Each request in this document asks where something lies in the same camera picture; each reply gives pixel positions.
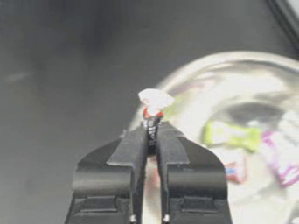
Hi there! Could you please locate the purple candy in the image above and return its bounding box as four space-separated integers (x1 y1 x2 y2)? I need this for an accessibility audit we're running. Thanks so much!
259 129 299 189

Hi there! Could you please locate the green candy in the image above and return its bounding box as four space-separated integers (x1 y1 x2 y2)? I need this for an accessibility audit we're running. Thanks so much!
200 119 263 152

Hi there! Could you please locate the black table frame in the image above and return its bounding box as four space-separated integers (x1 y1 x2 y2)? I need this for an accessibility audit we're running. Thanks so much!
266 0 299 51

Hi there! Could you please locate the black and white candy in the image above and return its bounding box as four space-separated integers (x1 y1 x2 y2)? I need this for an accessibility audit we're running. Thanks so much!
136 87 175 147

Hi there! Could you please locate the red candy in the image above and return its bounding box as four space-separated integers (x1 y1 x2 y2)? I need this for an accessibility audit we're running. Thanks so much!
223 161 248 185

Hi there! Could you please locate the steel bowl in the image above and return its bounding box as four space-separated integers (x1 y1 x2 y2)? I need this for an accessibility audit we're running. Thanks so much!
127 50 299 224

